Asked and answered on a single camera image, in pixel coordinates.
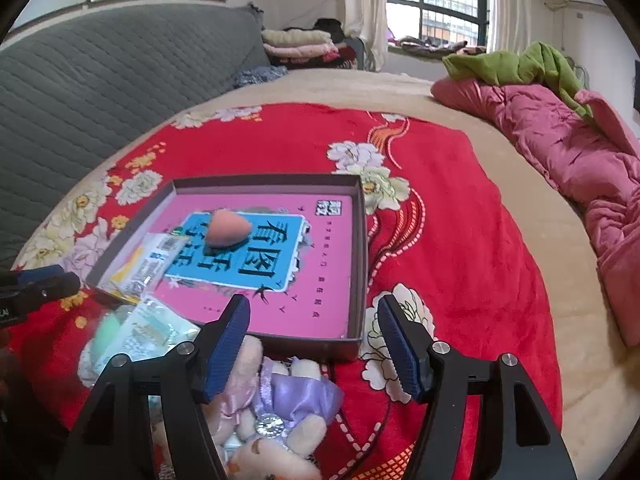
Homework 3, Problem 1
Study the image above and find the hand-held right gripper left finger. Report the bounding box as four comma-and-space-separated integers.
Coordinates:
57, 294, 252, 480

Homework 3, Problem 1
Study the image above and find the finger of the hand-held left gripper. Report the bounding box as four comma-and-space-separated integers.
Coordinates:
0, 265, 82, 328

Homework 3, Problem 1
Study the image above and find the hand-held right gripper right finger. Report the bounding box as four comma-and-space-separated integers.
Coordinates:
376, 295, 578, 480

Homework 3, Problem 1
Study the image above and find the plush bunny pink dress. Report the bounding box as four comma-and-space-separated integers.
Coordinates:
200, 335, 265, 441

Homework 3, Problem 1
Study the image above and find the shallow brown cardboard box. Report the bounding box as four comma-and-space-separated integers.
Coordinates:
86, 174, 369, 362

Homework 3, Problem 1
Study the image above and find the green makeup sponge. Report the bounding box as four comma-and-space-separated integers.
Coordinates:
82, 307, 132, 386

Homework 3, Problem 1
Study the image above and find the light green tissue pack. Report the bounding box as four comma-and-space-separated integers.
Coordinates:
97, 297, 201, 366

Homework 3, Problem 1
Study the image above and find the white and yellow packet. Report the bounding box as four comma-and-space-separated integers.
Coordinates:
97, 232, 193, 306

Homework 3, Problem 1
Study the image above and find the pink makeup sponge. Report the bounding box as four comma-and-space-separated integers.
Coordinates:
202, 210, 252, 248

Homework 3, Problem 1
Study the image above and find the pink and blue book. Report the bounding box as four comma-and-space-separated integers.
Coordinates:
150, 195, 362, 339

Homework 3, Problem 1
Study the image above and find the beige bed sheet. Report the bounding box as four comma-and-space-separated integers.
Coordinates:
10, 67, 640, 480

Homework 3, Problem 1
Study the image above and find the grey quilted headboard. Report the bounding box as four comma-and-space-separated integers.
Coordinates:
0, 5, 273, 271

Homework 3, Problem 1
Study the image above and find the red floral blanket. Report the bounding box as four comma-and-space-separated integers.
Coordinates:
10, 102, 563, 480

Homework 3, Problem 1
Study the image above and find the pink quilt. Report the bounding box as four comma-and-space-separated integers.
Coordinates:
431, 77, 640, 348

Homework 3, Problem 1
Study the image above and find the blue patterned cloth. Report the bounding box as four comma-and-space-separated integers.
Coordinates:
234, 65, 290, 90

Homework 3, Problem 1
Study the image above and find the pink folded blanket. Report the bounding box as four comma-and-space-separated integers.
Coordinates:
263, 42, 342, 59

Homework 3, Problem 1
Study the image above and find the dark patterned windowsill blanket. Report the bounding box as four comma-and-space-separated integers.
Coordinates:
390, 35, 487, 59

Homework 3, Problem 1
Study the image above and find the green blanket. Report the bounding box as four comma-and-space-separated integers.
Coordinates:
442, 41, 596, 121

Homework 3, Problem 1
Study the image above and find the beige folded blanket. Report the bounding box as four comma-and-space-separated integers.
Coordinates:
261, 28, 333, 47

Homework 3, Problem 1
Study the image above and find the black cloth pile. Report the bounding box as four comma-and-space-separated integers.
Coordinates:
314, 18, 346, 41

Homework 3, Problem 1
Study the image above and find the cream curtain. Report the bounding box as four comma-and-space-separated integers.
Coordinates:
487, 0, 533, 56
340, 0, 388, 73

